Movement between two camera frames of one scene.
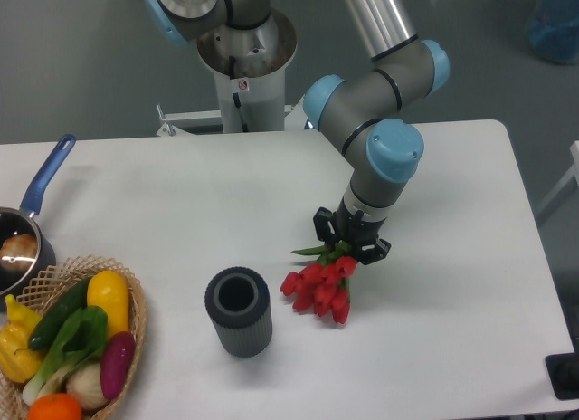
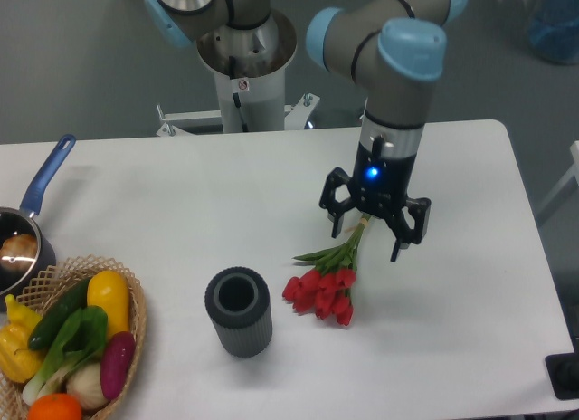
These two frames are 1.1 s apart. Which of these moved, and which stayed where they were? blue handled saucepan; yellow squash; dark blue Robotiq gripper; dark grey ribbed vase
Moved: dark blue Robotiq gripper
Stayed: dark grey ribbed vase; yellow squash; blue handled saucepan
